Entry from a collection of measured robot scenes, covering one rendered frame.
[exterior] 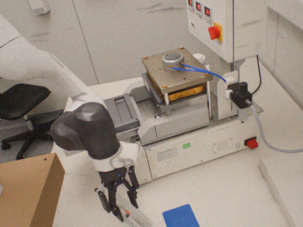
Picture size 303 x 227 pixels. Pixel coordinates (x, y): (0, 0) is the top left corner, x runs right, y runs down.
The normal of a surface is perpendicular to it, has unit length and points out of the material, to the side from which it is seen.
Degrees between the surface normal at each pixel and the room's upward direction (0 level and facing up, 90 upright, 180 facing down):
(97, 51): 90
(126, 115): 0
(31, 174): 5
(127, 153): 18
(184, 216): 0
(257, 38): 90
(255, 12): 90
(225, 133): 90
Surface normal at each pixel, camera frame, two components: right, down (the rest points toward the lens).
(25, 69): 0.69, 0.52
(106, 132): 0.61, 0.31
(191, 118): 0.27, 0.53
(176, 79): -0.16, -0.80
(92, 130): 0.04, 0.44
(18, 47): 0.75, -0.21
